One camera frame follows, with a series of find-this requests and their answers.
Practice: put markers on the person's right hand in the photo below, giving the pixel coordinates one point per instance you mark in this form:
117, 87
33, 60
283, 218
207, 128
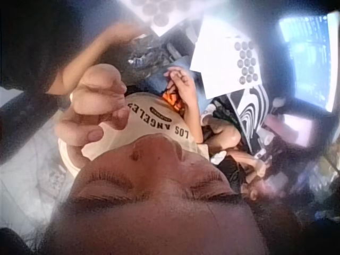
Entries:
186, 87

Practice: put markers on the person's left hand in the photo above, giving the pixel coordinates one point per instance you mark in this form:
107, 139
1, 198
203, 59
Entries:
87, 101

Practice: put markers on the orange and black packet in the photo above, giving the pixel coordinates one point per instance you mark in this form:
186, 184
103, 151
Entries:
172, 97

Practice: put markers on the dark crumpled plastic bag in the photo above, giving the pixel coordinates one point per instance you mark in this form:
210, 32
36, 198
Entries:
154, 53

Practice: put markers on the white sheet with grey dots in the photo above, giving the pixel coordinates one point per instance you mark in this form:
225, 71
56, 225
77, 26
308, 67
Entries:
156, 13
220, 63

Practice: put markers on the person's legs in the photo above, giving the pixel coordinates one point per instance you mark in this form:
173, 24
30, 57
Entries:
224, 136

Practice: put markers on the black and white striped card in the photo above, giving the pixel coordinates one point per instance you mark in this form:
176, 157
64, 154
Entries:
252, 114

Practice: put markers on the grey patterned cloth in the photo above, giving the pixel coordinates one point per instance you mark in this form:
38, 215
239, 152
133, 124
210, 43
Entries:
29, 172

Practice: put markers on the pink box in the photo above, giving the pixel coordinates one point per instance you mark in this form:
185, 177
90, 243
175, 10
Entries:
292, 130

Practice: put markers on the laptop with lit screen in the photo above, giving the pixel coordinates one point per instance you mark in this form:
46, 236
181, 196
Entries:
308, 58

